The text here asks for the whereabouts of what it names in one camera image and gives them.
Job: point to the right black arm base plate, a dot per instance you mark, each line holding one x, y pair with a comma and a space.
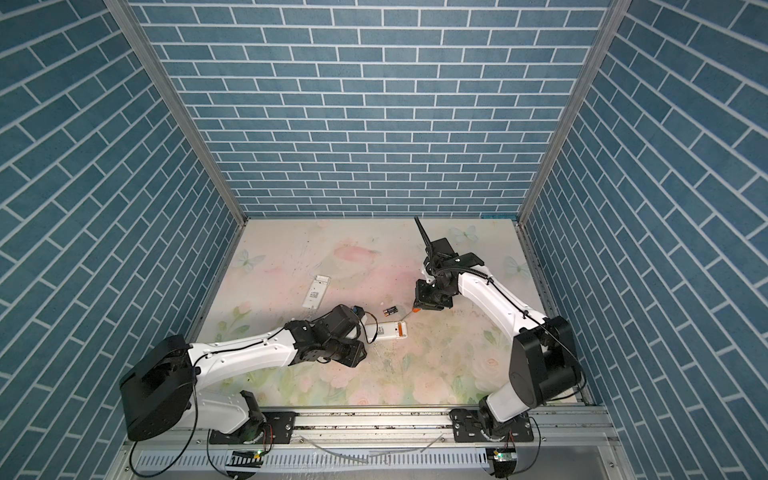
477, 425

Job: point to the right circuit board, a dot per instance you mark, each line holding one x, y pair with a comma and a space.
503, 455

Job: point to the left circuit board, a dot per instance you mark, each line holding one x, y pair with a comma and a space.
245, 459

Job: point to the white slotted cable duct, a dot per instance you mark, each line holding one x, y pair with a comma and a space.
315, 460

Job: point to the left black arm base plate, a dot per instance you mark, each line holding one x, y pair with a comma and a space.
276, 428

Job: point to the orange black screwdriver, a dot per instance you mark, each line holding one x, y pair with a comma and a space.
410, 313

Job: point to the circuit board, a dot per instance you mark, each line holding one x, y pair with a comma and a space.
503, 455
245, 459

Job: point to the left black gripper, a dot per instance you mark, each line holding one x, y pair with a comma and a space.
357, 355

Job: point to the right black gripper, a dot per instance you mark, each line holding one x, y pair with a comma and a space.
422, 300

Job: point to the white remote with display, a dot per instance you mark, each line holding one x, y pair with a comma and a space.
386, 331

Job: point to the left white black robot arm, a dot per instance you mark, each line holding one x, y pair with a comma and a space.
166, 387

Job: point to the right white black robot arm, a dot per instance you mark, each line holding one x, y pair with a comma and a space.
543, 362

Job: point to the aluminium front rail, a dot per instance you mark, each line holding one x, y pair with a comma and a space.
570, 442

